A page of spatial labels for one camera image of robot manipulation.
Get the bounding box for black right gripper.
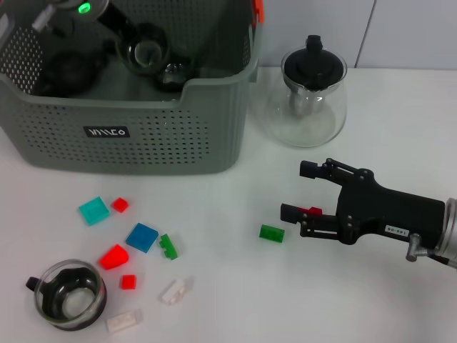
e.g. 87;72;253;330
280;158;449;247

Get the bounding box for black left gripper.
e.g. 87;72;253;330
96;3;139;40

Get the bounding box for grey-green perforated storage bin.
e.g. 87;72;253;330
0;0;265;177

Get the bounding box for green rectangular toy brick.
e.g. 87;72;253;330
259;224;286;244

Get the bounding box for clear glass teapot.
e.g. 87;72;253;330
266;44;348;148

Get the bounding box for dark clay teapot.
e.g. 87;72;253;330
42;49;108;96

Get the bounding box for black teapot lid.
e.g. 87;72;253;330
284;34;343;90

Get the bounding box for green stepped toy brick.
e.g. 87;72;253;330
159;234;179;261

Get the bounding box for clear white toy brick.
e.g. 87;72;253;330
158;278;194;305

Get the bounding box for blue flat toy brick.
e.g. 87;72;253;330
125;222;159;254

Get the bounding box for teal flat toy brick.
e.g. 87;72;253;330
78;196;111;227

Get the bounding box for bright red wedge brick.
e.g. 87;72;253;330
99;244;129;270

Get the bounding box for white rectangular toy brick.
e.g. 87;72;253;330
106;309;144;335

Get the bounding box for right arm silver plug cable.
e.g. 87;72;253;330
405;233;457;272

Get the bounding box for orange bin handle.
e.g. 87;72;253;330
252;0;266;26

